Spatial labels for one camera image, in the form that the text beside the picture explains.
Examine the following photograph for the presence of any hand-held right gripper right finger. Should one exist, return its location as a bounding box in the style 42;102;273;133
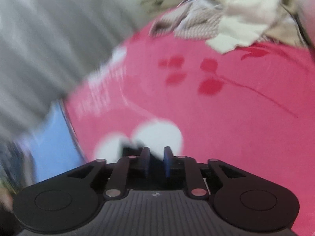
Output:
164;147;246;199

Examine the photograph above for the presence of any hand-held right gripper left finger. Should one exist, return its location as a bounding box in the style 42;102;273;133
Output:
66;147;150;200

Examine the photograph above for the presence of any pink floral blanket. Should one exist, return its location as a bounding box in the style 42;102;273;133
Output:
61;12;315;236

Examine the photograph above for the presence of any light blue folded cloth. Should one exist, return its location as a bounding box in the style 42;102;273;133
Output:
21;102;85;185

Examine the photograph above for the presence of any pink white checkered garment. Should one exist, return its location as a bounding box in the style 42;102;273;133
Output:
150;0;223;39

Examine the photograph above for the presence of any grey curtain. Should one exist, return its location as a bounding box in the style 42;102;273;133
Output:
0;0;178;140

